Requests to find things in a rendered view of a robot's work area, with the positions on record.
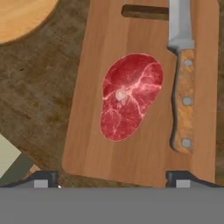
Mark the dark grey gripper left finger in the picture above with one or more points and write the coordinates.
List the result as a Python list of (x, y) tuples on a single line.
[(43, 178)]

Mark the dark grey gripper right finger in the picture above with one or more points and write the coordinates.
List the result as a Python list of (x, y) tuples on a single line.
[(180, 177)]

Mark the wooden cutting board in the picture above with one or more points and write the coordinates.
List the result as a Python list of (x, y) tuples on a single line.
[(140, 151)]

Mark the raw red meat steak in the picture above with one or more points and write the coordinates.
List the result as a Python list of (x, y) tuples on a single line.
[(131, 96)]

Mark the round wooden plate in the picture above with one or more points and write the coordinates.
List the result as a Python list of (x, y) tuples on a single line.
[(20, 17)]

